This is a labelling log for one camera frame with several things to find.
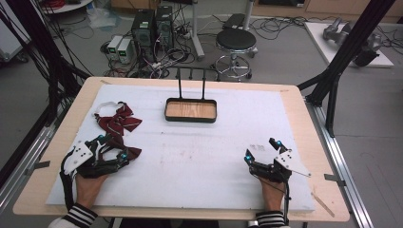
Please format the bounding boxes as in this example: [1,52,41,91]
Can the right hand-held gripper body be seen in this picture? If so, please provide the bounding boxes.
[250,148,312,184]

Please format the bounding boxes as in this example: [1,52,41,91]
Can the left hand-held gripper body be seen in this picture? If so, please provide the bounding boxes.
[60,135,130,179]

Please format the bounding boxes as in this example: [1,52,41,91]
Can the dark red striped bow tie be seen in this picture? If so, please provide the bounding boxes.
[93,100,144,162]

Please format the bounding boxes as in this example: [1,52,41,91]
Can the black rack with wooden tray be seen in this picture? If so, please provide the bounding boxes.
[163,66,221,124]

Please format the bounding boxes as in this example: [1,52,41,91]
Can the person's right hand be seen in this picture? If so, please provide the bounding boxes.
[257,176,287,213]

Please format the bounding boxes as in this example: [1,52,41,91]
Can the person's left hand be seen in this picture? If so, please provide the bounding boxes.
[74,172,109,211]

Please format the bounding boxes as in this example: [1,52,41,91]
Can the white foam mat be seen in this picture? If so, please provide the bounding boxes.
[45,83,317,214]

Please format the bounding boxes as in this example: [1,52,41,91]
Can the thin wooden stick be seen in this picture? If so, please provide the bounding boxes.
[311,191,336,219]

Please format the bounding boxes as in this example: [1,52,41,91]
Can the white power supply unit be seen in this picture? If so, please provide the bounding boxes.
[116,37,134,65]
[106,34,125,62]

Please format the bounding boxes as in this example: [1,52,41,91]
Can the computer tower and boxes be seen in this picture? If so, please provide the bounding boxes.
[100,6,222,80]

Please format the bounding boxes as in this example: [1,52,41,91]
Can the black round stool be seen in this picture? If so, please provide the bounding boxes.
[210,28,259,81]

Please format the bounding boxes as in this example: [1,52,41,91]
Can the white floor board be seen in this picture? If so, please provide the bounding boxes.
[303,20,395,69]

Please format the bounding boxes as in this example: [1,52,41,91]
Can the black computer tower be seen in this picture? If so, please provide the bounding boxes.
[154,5,176,51]
[130,9,157,63]

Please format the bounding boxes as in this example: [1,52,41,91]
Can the clear plastic bag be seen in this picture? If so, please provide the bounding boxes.
[86,7,123,30]

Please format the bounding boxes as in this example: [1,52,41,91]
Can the flat black box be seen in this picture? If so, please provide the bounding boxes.
[221,12,247,31]

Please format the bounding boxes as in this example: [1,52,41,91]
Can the white round table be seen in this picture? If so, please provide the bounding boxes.
[40,0,95,15]

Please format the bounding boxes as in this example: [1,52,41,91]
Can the grey metal stand leg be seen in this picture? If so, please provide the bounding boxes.
[188,0,207,62]

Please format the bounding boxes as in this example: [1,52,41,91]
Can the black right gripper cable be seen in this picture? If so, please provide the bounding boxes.
[282,180,293,226]

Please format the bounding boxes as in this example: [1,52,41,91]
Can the grey metal bracket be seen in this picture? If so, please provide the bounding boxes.
[24,160,51,177]
[323,172,347,188]

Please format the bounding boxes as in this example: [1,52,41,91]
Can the aluminium frame rail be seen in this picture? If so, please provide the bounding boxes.
[303,94,375,228]
[0,94,74,210]

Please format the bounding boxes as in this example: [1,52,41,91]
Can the black metal frame post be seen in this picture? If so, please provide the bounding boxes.
[0,0,91,127]
[297,0,397,139]

